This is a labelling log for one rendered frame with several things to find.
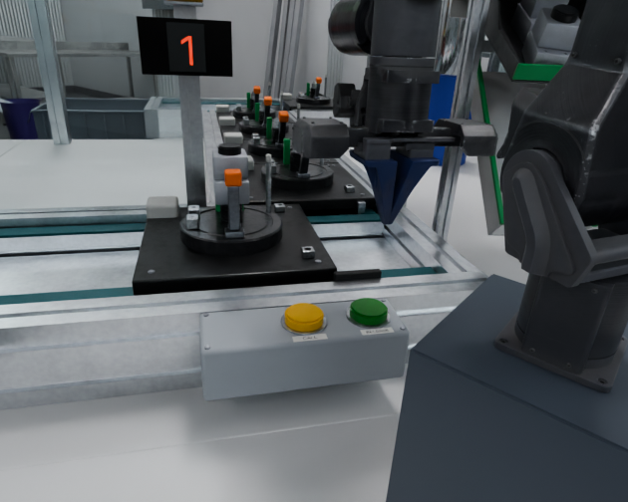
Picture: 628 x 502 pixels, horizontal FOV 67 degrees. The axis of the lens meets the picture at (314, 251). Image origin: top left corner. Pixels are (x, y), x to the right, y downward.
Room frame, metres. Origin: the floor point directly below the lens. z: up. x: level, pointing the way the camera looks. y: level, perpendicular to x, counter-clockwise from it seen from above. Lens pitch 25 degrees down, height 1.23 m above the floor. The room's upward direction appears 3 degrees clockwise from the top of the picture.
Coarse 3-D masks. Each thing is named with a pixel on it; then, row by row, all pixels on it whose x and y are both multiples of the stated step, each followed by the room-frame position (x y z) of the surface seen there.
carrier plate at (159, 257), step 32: (160, 224) 0.63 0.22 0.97; (288, 224) 0.65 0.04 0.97; (160, 256) 0.52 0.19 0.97; (192, 256) 0.53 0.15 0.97; (224, 256) 0.53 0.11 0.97; (256, 256) 0.54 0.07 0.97; (288, 256) 0.54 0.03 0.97; (320, 256) 0.55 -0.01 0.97; (160, 288) 0.47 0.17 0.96; (192, 288) 0.47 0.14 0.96; (224, 288) 0.48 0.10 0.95
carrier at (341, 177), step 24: (288, 144) 0.92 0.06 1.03; (264, 168) 0.88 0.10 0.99; (288, 168) 0.89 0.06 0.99; (312, 168) 0.90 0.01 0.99; (336, 168) 0.98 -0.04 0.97; (264, 192) 0.80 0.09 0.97; (288, 192) 0.80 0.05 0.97; (312, 192) 0.81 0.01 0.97; (336, 192) 0.82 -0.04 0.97; (360, 192) 0.82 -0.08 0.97
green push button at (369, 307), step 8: (352, 304) 0.43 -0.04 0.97; (360, 304) 0.43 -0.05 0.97; (368, 304) 0.43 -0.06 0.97; (376, 304) 0.43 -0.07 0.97; (384, 304) 0.43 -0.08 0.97; (352, 312) 0.42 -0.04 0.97; (360, 312) 0.41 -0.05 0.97; (368, 312) 0.42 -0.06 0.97; (376, 312) 0.42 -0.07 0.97; (384, 312) 0.42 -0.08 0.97; (360, 320) 0.41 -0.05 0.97; (368, 320) 0.41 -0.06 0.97; (376, 320) 0.41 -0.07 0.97; (384, 320) 0.41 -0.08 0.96
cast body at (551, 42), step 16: (544, 16) 0.64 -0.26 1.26; (560, 16) 0.62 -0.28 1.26; (576, 16) 0.62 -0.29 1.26; (544, 32) 0.62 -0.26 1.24; (560, 32) 0.62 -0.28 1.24; (576, 32) 0.62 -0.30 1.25; (528, 48) 0.66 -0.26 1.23; (544, 48) 0.63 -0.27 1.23; (560, 48) 0.63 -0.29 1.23; (560, 64) 0.62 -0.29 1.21
